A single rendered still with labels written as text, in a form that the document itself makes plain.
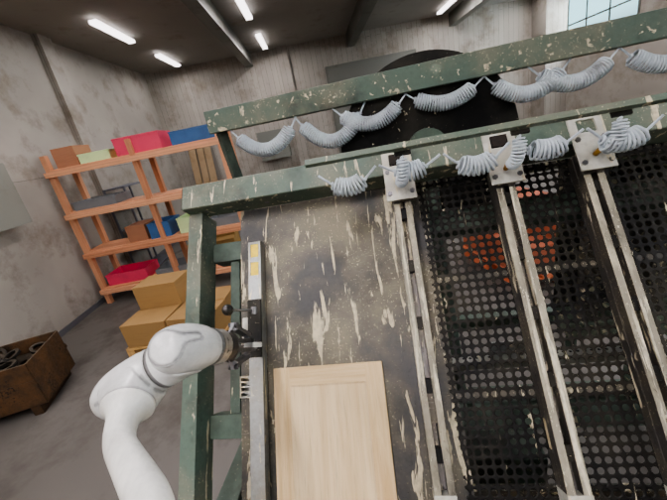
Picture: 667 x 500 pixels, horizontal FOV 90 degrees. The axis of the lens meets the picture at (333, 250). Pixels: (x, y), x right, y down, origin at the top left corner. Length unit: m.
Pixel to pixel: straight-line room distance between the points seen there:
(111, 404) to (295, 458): 0.63
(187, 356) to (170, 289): 3.65
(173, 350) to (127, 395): 0.14
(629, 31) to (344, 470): 1.88
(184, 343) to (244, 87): 9.95
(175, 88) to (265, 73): 2.49
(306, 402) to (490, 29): 11.22
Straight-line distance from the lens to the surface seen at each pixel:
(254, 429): 1.27
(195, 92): 10.81
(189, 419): 1.37
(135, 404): 0.84
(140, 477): 0.65
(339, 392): 1.19
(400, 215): 1.17
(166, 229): 5.87
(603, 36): 1.84
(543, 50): 1.75
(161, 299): 4.51
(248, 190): 1.32
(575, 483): 1.27
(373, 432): 1.19
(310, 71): 10.42
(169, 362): 0.76
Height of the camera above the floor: 2.01
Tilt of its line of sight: 19 degrees down
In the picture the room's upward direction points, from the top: 11 degrees counter-clockwise
